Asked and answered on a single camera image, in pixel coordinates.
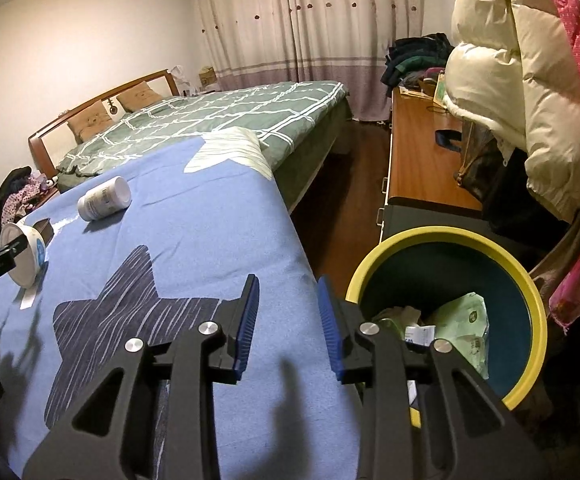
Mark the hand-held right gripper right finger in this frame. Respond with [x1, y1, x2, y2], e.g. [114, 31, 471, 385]
[317, 275, 533, 480]

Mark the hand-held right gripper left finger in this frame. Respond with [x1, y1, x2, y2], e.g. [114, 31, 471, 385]
[22, 274, 261, 480]

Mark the white paper bowl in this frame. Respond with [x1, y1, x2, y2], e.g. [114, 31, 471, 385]
[0, 222, 48, 289]

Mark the brown plastic tray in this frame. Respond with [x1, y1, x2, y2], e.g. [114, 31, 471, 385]
[28, 217, 54, 243]

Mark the white printed tube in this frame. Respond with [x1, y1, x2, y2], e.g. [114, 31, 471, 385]
[404, 325, 438, 348]

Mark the white labelled bottle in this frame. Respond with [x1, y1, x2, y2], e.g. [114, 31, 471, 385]
[77, 176, 132, 222]

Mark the green wet wipes packet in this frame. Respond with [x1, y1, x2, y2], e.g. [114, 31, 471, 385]
[422, 292, 491, 381]

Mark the yellow rimmed trash bin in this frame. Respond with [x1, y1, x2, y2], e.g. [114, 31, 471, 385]
[346, 226, 548, 428]

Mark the pile of clothes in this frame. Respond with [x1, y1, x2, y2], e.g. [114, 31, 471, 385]
[0, 166, 60, 226]

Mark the blue star-patterned blanket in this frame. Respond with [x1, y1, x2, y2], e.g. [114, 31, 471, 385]
[0, 127, 365, 480]

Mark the wooden bed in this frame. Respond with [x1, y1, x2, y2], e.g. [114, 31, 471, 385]
[28, 70, 353, 216]

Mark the brown square pillow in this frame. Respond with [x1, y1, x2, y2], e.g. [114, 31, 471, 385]
[67, 107, 115, 142]
[116, 81, 163, 112]

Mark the wooden dresser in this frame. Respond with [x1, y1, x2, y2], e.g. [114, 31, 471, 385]
[376, 85, 486, 243]

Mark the green plaid quilt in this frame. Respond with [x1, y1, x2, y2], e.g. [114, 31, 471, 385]
[56, 81, 351, 192]

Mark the brown patterned bag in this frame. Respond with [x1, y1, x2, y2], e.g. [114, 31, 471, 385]
[454, 120, 508, 201]

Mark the black bag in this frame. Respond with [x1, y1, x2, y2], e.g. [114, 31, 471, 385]
[482, 160, 571, 251]

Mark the dark clothes heap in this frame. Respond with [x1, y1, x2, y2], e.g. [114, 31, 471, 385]
[381, 32, 455, 98]

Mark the pink striped curtain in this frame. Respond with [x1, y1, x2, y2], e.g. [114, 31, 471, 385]
[185, 0, 451, 123]

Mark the cream puffer jacket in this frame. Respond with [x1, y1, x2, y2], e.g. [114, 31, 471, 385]
[442, 0, 580, 223]

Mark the black strap pouch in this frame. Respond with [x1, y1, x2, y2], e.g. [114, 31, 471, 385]
[435, 129, 465, 152]

